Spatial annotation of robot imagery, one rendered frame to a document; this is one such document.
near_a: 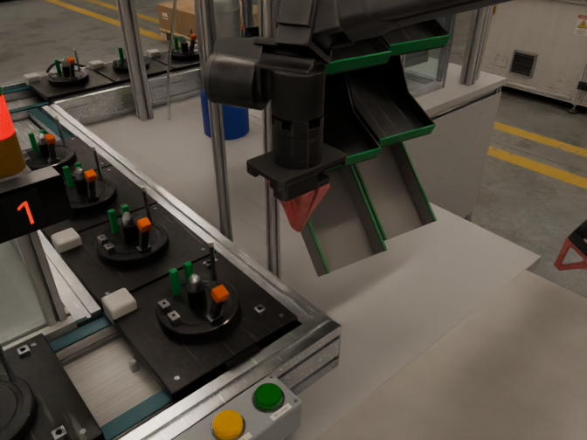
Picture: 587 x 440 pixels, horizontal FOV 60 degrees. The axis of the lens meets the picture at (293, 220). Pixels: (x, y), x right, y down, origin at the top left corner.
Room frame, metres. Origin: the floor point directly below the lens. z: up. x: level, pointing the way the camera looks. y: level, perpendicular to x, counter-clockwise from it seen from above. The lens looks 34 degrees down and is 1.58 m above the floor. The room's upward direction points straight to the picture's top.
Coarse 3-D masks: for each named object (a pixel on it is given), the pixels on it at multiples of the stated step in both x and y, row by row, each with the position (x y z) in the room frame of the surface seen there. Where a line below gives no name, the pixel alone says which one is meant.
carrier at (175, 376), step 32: (160, 288) 0.70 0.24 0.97; (192, 288) 0.63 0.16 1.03; (256, 288) 0.70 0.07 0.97; (128, 320) 0.61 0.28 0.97; (160, 320) 0.59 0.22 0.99; (192, 320) 0.59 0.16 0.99; (224, 320) 0.59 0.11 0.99; (256, 320) 0.61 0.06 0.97; (288, 320) 0.61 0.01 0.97; (160, 352) 0.55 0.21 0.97; (192, 352) 0.55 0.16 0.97; (224, 352) 0.55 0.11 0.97; (160, 384) 0.50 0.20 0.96; (192, 384) 0.49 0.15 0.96
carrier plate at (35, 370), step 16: (16, 352) 0.55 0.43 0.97; (32, 352) 0.55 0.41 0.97; (48, 352) 0.55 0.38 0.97; (0, 368) 0.51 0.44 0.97; (16, 368) 0.51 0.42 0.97; (32, 368) 0.51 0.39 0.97; (48, 368) 0.51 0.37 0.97; (64, 368) 0.51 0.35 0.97; (32, 384) 0.48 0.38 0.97; (48, 384) 0.48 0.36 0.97; (64, 384) 0.48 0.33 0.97; (48, 400) 0.46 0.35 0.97; (64, 400) 0.46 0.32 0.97; (80, 400) 0.46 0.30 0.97; (48, 416) 0.43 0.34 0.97; (64, 416) 0.43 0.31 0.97; (80, 416) 0.43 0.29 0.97; (32, 432) 0.41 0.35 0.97; (48, 432) 0.41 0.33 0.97; (80, 432) 0.41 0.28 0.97; (96, 432) 0.41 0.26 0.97
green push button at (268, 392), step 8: (264, 384) 0.48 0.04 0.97; (272, 384) 0.48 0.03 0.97; (256, 392) 0.47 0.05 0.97; (264, 392) 0.47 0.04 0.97; (272, 392) 0.47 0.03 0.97; (280, 392) 0.47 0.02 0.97; (256, 400) 0.46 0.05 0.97; (264, 400) 0.46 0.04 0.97; (272, 400) 0.46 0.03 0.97; (280, 400) 0.46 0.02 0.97; (264, 408) 0.45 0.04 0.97; (272, 408) 0.45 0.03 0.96
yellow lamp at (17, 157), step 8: (16, 136) 0.61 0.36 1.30; (0, 144) 0.59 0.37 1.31; (8, 144) 0.59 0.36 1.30; (16, 144) 0.61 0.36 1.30; (0, 152) 0.59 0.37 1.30; (8, 152) 0.59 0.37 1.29; (16, 152) 0.60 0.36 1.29; (0, 160) 0.58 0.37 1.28; (8, 160) 0.59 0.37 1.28; (16, 160) 0.60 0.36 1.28; (0, 168) 0.58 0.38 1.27; (8, 168) 0.59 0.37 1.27; (16, 168) 0.59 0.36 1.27; (0, 176) 0.58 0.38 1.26
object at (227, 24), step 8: (216, 0) 1.58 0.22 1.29; (224, 0) 1.59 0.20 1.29; (232, 0) 1.60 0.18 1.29; (216, 8) 1.57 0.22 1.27; (224, 8) 1.58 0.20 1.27; (232, 8) 1.59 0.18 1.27; (216, 16) 1.57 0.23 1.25; (224, 16) 1.58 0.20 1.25; (232, 16) 1.59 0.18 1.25; (216, 24) 1.57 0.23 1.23; (224, 24) 1.58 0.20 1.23; (232, 24) 1.59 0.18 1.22; (240, 24) 1.64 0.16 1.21; (200, 32) 1.59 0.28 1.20; (216, 32) 1.57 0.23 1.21; (224, 32) 1.58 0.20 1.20; (232, 32) 1.59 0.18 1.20; (240, 32) 1.63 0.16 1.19; (200, 40) 1.60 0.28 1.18; (200, 48) 1.60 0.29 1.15; (200, 56) 1.61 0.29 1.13; (200, 64) 1.62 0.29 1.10
